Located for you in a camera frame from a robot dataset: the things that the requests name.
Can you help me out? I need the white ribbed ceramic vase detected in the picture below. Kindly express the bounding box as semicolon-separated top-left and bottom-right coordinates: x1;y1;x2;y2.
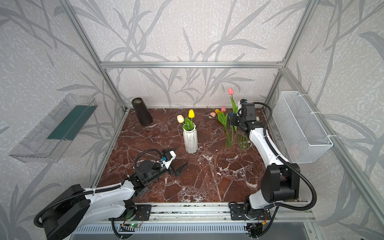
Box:
183;125;198;154

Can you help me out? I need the pink tulip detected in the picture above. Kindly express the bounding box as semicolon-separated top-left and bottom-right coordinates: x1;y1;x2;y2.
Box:
228;88;238;119

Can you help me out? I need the cream white tulip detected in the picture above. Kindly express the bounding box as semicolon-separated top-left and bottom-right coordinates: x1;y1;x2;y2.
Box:
177;115;190;131

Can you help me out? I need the yellow tulip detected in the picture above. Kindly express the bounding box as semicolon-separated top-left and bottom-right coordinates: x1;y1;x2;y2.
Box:
186;109;195;131

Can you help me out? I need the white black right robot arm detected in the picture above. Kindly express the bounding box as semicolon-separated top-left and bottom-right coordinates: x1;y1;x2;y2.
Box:
231;113;317;211

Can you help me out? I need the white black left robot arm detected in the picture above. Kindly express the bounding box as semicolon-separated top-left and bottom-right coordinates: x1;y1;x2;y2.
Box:
34;148;186;240

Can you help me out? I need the black cylindrical vase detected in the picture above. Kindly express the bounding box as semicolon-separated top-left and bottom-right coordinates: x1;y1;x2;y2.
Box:
132;98;153;126

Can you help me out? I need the tulip bunch on table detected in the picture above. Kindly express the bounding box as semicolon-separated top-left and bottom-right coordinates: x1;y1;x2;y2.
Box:
211;107;264;152

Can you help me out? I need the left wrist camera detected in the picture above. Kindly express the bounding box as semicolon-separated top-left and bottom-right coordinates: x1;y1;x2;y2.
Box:
160;151;176;170

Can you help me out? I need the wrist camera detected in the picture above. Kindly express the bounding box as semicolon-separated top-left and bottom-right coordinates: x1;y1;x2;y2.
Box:
238;99;257;122
160;151;176;170

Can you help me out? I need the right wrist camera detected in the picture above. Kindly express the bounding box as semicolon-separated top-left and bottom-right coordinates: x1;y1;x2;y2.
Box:
238;99;257;122

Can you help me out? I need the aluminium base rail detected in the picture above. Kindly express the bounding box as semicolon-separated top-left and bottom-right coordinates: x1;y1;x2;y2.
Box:
119;201;316;224

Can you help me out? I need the clear plastic wall shelf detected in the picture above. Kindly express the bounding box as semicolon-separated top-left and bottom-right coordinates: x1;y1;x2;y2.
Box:
9;94;98;163

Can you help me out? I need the aluminium frame profile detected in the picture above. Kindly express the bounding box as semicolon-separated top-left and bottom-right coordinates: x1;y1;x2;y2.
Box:
60;1;384;223

